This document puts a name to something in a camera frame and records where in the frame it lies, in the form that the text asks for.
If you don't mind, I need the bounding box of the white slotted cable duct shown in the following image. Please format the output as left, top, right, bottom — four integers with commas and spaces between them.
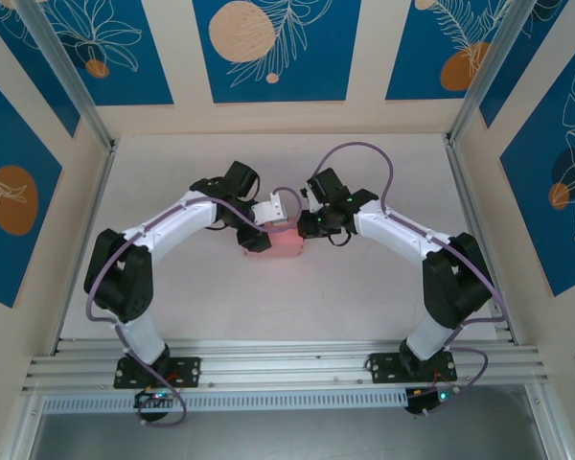
41, 386, 409, 414

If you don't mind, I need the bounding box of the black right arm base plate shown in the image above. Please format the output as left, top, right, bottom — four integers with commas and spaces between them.
366, 352, 457, 384

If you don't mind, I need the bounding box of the blue poster white flower outline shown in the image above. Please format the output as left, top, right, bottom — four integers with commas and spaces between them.
28, 0, 175, 107

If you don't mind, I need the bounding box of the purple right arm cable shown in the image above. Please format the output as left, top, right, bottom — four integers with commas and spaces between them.
314, 141, 509, 418

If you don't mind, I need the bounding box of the blue poster large peach circle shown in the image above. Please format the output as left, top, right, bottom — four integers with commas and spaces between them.
193, 0, 363, 104

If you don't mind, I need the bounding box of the blue floral wall poster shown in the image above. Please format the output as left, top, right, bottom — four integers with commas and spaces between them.
478, 31, 575, 129
0, 9, 81, 139

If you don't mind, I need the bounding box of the aluminium side rail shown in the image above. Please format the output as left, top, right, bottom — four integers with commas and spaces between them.
50, 141, 119, 357
443, 133, 517, 345

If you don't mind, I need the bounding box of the grey metal panel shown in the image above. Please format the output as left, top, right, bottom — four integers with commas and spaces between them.
28, 382, 545, 460

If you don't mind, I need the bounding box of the aluminium front rail frame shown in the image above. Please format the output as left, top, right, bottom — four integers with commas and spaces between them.
21, 338, 553, 397

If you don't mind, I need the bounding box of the short aluminium frame rail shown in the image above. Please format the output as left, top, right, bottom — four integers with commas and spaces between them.
524, 382, 574, 460
0, 392, 47, 460

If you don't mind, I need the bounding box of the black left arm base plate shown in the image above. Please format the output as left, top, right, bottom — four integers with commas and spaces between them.
113, 356, 202, 390

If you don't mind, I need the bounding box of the aluminium corner post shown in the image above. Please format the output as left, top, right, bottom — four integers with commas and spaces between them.
14, 0, 119, 150
446, 0, 542, 145

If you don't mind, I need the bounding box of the blue poster fern orange circle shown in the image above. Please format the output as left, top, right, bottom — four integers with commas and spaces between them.
385, 0, 572, 102

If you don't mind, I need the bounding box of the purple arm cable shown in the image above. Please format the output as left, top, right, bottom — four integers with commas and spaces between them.
314, 141, 509, 418
85, 186, 303, 427

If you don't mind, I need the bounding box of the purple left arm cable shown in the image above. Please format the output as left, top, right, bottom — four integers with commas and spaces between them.
85, 186, 303, 427

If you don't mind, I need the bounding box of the blue poster dark circle flower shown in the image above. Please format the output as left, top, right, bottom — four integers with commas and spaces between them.
499, 45, 575, 298

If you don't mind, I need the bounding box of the pink paper box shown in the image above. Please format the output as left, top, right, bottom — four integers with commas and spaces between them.
241, 216, 307, 260

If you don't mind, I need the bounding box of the blue poster orange circle flower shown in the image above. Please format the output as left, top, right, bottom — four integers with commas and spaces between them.
0, 66, 63, 309

